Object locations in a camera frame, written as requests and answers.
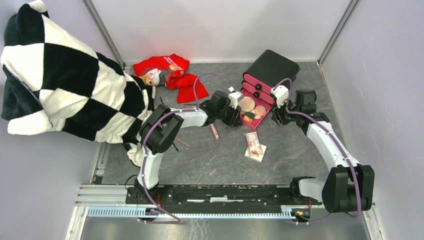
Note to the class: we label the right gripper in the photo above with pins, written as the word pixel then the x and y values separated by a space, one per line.
pixel 276 116

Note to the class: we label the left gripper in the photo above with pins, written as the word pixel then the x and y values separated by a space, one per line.
pixel 235 119

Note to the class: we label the large beige powder puff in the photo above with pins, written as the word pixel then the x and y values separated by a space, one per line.
pixel 247 104

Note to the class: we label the orange round sponge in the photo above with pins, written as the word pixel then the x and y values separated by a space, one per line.
pixel 260 111

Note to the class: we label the black pink drawer organizer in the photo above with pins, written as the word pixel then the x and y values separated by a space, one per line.
pixel 259 79

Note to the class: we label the small tan beauty sponge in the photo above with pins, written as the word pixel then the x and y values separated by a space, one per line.
pixel 247 119

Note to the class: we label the green round mirror brush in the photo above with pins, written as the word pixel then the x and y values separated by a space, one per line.
pixel 250 115

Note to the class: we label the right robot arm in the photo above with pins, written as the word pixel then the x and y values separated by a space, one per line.
pixel 349 184

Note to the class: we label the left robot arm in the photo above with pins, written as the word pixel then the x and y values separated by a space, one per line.
pixel 162 127

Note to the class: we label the pink makeup package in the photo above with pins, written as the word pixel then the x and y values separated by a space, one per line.
pixel 252 143

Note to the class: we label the rose pencil near mirror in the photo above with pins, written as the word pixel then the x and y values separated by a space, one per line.
pixel 182 142

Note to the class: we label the red cloth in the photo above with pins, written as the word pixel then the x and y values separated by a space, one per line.
pixel 177 77

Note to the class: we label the small plush doll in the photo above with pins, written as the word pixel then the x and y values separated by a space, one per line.
pixel 154 77

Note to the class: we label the black white checkered blanket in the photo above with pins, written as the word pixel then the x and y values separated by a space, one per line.
pixel 56 83

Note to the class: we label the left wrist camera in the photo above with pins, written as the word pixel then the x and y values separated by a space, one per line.
pixel 234 97

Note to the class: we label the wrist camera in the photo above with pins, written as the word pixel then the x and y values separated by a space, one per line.
pixel 281 95
pixel 234 97

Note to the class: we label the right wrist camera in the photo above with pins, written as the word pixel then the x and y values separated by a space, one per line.
pixel 281 95

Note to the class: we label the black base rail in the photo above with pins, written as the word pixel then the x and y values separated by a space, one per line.
pixel 229 199

